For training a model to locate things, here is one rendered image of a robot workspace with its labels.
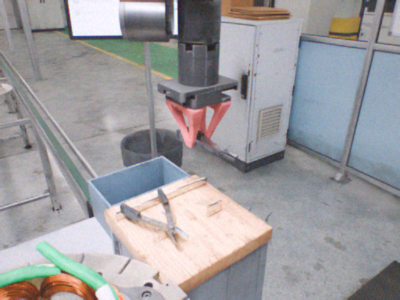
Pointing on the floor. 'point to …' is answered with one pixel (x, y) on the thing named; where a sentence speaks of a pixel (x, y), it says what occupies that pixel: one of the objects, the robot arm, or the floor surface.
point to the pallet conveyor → (78, 182)
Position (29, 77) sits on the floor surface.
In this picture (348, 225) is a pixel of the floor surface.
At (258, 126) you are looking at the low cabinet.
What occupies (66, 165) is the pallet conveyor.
